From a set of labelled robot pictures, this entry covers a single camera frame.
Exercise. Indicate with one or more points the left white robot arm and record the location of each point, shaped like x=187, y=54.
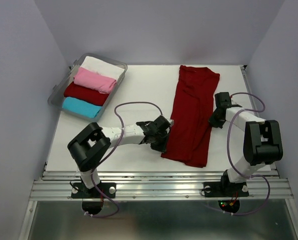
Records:
x=89, y=147

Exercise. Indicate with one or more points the clear plastic storage bin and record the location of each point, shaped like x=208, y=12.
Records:
x=57, y=97

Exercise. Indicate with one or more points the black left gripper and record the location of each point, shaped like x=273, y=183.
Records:
x=161, y=147

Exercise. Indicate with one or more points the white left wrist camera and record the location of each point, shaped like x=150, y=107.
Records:
x=170, y=122

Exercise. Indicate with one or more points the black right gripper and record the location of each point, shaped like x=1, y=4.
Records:
x=214, y=123

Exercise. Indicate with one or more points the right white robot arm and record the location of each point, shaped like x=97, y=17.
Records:
x=262, y=145

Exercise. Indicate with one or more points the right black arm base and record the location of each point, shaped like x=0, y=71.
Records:
x=224, y=188

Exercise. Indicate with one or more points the rolled cyan t shirt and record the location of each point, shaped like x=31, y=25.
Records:
x=81, y=107

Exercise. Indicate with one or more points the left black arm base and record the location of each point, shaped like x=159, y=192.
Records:
x=80, y=191

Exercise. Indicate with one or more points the rolled pink t shirt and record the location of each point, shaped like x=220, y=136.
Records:
x=94, y=81

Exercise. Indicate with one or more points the rolled white t shirt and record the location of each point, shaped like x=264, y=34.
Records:
x=103, y=68

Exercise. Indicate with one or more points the rolled dark red t shirt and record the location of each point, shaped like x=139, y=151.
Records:
x=85, y=94

